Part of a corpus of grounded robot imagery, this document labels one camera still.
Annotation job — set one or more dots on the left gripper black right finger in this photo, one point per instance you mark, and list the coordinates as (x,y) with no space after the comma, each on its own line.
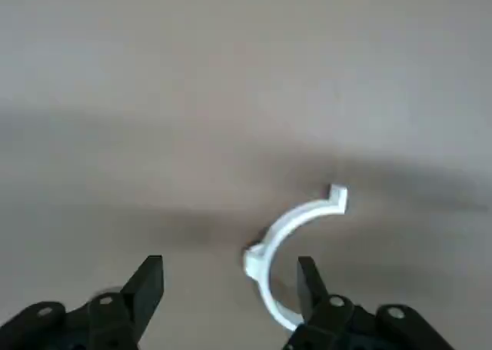
(311,292)

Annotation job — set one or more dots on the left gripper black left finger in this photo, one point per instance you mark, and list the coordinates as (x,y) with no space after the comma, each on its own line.
(142,288)

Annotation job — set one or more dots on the small white PVC pipe clamp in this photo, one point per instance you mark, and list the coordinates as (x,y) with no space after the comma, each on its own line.
(286,221)

